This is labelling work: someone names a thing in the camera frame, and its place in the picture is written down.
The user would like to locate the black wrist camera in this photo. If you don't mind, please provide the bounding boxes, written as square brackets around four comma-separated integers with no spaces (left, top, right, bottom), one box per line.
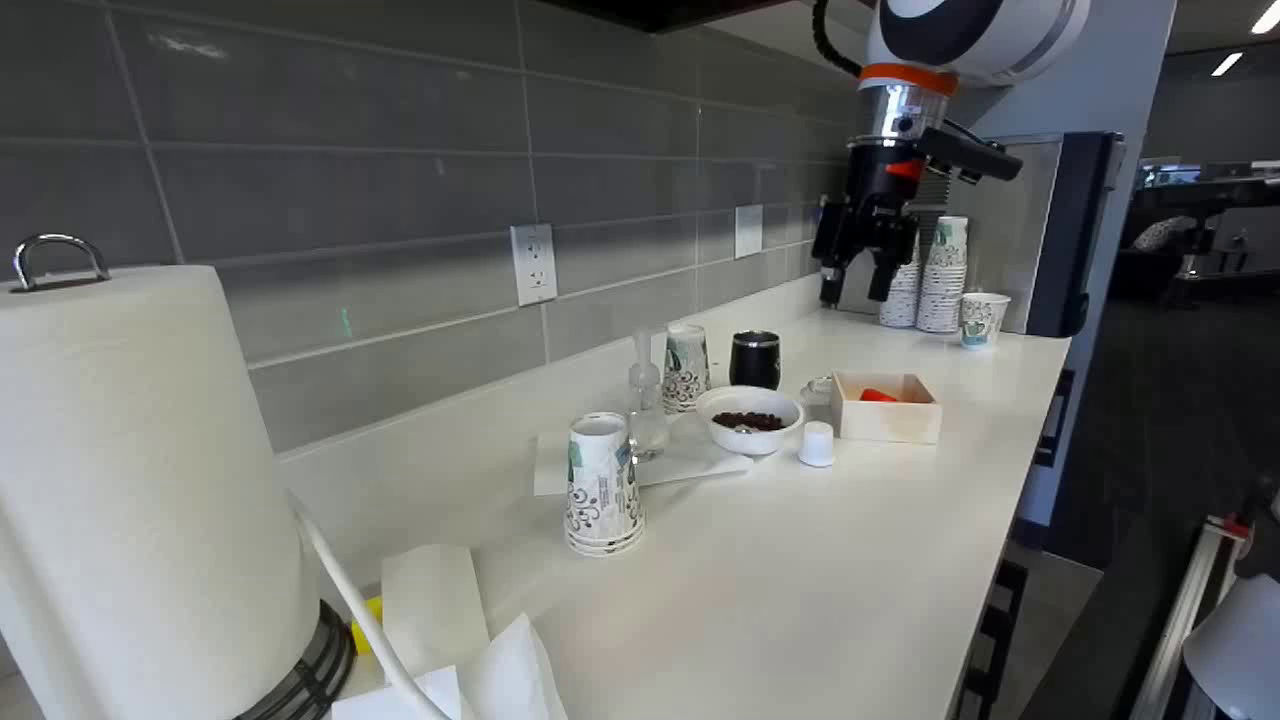
[916,121,1030,189]

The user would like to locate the single patterned paper cup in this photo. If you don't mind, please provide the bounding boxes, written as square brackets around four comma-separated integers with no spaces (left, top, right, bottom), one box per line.
[955,287,1016,351]

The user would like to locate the stack of paper cups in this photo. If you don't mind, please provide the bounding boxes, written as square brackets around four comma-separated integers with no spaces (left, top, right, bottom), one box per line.
[878,237,924,333]
[916,212,971,342]

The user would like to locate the clear plastic cup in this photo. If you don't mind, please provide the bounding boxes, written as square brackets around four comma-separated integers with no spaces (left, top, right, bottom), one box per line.
[798,373,840,422]

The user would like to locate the white wall outlet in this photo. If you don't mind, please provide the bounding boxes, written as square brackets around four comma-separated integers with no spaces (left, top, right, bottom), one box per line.
[734,200,768,259]
[510,221,561,310]

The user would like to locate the white lamp shade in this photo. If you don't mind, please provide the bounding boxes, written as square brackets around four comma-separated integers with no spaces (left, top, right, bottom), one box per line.
[1178,571,1280,720]

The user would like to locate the upside-down patterned paper cup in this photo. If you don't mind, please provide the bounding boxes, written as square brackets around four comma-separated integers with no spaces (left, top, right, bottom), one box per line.
[661,319,715,417]
[561,410,643,561]

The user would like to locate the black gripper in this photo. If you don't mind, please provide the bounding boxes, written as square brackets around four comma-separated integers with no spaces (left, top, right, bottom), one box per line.
[807,139,930,310]

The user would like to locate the black wire towel holder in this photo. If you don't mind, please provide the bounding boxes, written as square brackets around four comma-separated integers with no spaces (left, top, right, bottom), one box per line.
[10,227,362,720]

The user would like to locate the black tumbler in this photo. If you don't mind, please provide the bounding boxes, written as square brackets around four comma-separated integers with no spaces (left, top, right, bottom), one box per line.
[728,330,786,393]

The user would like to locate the yellow sponge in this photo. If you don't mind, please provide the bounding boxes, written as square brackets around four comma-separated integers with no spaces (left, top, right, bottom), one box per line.
[349,595,389,655]

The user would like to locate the white paper towel roll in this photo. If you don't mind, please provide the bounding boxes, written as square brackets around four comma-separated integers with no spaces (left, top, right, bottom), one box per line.
[0,259,323,720]

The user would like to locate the wooden box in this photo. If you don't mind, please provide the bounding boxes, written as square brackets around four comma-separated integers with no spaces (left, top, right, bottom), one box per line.
[828,370,944,453]

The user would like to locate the dark vertical panel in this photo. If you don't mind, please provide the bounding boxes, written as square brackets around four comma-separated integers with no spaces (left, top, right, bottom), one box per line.
[1022,128,1124,342]

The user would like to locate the small white pod cup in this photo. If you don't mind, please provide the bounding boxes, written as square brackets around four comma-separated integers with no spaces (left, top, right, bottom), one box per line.
[798,417,840,473]

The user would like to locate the tripod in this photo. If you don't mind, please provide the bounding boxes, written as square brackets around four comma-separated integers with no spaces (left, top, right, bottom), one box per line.
[1131,476,1280,720]

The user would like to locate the clear sanitizer pump bottle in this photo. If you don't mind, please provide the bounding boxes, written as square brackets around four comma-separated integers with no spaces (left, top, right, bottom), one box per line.
[623,330,672,464]

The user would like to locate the brown coffee grounds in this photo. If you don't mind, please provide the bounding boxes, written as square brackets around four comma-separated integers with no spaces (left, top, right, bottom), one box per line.
[708,410,794,438]

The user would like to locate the white napkin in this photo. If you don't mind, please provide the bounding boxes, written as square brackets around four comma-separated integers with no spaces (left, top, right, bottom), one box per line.
[329,611,574,720]

